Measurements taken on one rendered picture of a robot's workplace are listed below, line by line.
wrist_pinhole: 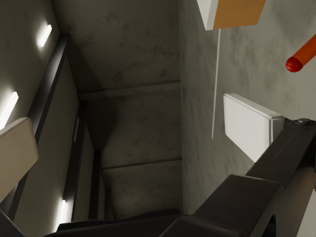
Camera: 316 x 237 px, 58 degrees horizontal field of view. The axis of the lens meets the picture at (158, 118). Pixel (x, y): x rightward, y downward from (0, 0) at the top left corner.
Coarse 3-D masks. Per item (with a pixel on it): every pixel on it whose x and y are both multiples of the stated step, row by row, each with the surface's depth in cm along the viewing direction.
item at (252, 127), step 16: (224, 96) 19; (240, 96) 18; (224, 112) 19; (240, 112) 16; (256, 112) 14; (272, 112) 13; (240, 128) 17; (256, 128) 14; (272, 128) 13; (240, 144) 17; (256, 144) 14; (256, 160) 15
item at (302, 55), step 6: (312, 42) 39; (300, 48) 40; (306, 48) 39; (312, 48) 39; (294, 54) 40; (300, 54) 40; (306, 54) 39; (312, 54) 39; (288, 60) 40; (294, 60) 40; (300, 60) 39; (306, 60) 40; (288, 66) 40; (294, 66) 40; (300, 66) 40
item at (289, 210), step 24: (312, 120) 12; (288, 144) 10; (312, 144) 11; (264, 168) 9; (288, 168) 8; (312, 168) 11; (216, 192) 7; (240, 192) 6; (264, 192) 6; (288, 192) 8; (192, 216) 6; (216, 216) 6; (240, 216) 6; (264, 216) 6; (288, 216) 8
